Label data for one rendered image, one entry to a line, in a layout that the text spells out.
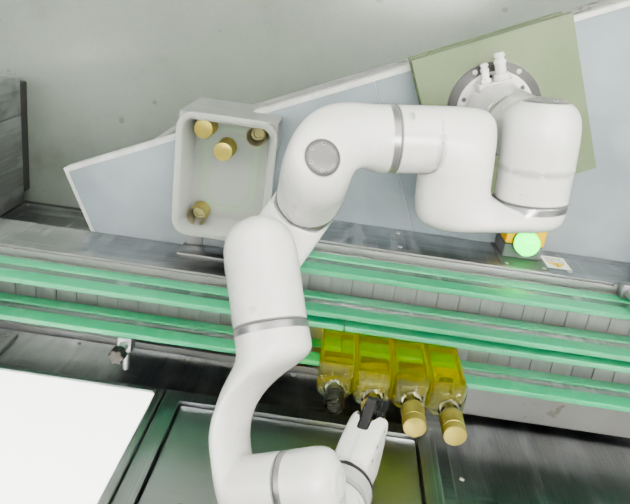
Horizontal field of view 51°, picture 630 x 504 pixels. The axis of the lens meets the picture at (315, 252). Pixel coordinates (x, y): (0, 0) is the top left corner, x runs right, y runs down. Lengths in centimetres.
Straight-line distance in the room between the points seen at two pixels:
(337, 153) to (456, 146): 15
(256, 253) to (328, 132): 16
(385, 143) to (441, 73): 36
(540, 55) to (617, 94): 19
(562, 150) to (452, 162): 14
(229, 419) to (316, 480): 12
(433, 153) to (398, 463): 52
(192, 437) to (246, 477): 38
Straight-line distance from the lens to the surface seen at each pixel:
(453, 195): 82
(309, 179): 73
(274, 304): 70
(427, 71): 113
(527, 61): 116
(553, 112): 86
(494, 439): 129
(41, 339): 143
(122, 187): 132
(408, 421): 96
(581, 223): 132
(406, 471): 110
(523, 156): 86
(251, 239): 72
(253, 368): 71
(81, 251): 127
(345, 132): 75
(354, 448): 83
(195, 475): 103
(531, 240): 120
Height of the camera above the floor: 194
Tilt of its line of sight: 68 degrees down
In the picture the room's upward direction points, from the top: 170 degrees counter-clockwise
